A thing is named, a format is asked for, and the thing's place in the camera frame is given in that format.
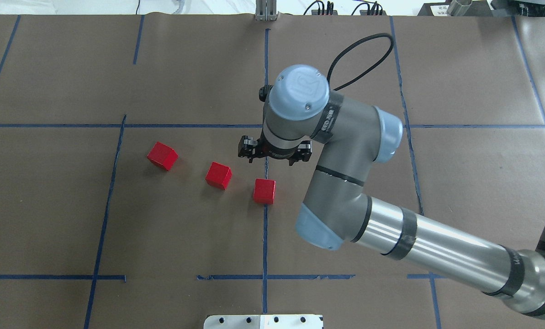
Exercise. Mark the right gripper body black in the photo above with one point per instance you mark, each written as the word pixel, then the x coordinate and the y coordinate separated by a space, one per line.
pixel 276 152

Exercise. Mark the red block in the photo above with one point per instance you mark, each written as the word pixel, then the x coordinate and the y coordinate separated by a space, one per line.
pixel 218 175
pixel 163 156
pixel 264 191

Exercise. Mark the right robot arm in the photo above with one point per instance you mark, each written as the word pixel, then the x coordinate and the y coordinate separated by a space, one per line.
pixel 480 168

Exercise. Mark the brown paper table cover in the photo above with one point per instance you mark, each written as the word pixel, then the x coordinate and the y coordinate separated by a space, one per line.
pixel 93 235

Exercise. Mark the aluminium frame post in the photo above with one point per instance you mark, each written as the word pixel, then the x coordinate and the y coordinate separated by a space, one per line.
pixel 266 10

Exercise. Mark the white camera mast pedestal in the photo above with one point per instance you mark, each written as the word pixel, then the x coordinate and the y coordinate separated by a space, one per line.
pixel 265 321

